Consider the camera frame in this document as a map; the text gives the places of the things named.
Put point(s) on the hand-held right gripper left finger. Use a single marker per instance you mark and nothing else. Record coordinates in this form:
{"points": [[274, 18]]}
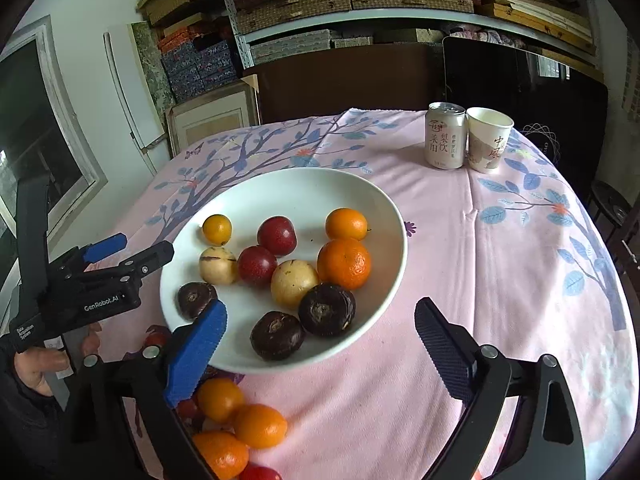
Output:
{"points": [[197, 355]]}

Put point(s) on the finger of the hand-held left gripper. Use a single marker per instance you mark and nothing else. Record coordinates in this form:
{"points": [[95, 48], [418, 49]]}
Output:
{"points": [[150, 259], [105, 249]]}

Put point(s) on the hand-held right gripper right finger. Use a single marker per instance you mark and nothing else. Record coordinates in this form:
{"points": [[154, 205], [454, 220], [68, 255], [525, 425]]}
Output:
{"points": [[442, 355]]}

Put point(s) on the white bowl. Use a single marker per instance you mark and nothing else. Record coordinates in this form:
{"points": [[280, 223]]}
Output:
{"points": [[300, 195]]}

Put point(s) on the person's left forearm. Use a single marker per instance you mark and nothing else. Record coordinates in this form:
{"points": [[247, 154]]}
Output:
{"points": [[20, 425]]}

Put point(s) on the person's left hand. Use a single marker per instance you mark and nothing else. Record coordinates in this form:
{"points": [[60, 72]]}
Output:
{"points": [[35, 367]]}

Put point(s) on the small red fruit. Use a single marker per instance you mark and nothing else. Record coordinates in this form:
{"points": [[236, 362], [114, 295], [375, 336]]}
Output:
{"points": [[187, 408], [157, 336], [260, 473]]}

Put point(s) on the small orange mandarin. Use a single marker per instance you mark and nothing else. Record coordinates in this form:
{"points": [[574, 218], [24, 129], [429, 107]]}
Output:
{"points": [[219, 399], [220, 455], [346, 224], [260, 425]]}

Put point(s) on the dark purple round fruit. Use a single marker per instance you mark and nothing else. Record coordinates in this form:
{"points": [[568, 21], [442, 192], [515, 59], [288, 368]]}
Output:
{"points": [[192, 297], [326, 309], [276, 335]]}

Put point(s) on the pale striped pepino melon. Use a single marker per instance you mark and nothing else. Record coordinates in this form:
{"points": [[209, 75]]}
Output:
{"points": [[218, 265]]}

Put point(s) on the pink floral tablecloth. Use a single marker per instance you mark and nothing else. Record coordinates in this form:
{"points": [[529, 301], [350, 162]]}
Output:
{"points": [[450, 285]]}

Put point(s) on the small yellow citrus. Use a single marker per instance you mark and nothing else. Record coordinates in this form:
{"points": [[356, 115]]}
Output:
{"points": [[216, 229]]}

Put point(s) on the red passion fruit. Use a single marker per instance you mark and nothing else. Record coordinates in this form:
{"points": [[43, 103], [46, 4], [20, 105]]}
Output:
{"points": [[256, 266], [276, 235]]}

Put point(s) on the pale yellow round fruit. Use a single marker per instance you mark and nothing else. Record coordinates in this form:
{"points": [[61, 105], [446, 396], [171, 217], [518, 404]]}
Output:
{"points": [[294, 282]]}

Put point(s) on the large orange mandarin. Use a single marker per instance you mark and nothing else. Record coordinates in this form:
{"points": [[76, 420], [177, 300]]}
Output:
{"points": [[344, 264]]}

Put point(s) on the white framed window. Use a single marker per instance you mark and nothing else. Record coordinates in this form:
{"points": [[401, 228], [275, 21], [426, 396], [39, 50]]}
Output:
{"points": [[35, 125]]}

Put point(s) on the white flat board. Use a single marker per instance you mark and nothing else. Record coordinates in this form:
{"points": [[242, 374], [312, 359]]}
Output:
{"points": [[132, 90]]}

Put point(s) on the green marbled board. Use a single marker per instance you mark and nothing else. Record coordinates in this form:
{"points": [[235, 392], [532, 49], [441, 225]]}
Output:
{"points": [[150, 60]]}

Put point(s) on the stack of blue patterned boxes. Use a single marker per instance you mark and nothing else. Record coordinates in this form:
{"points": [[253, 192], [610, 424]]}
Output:
{"points": [[200, 67]]}

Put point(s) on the white paper cup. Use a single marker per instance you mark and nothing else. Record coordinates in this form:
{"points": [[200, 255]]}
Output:
{"points": [[487, 142]]}

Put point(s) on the white drink can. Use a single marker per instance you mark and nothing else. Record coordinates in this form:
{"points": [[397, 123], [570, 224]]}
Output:
{"points": [[445, 135]]}

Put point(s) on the dark round stool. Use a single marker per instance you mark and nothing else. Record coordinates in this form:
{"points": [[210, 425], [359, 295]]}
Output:
{"points": [[612, 210]]}

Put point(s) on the white metal shelf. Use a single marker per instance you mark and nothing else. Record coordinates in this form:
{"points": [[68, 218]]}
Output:
{"points": [[235, 15]]}

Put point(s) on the dark brown wooden board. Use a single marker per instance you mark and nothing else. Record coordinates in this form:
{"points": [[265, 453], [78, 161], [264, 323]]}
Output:
{"points": [[345, 80]]}

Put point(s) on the black glossy panel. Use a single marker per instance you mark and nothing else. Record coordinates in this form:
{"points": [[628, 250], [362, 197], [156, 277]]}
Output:
{"points": [[525, 90]]}

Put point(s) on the stack of woven boxes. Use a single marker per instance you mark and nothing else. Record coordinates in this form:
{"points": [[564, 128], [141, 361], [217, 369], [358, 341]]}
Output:
{"points": [[295, 7]]}

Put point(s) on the wooden picture frame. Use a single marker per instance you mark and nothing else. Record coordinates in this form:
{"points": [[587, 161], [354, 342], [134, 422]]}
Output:
{"points": [[215, 120]]}

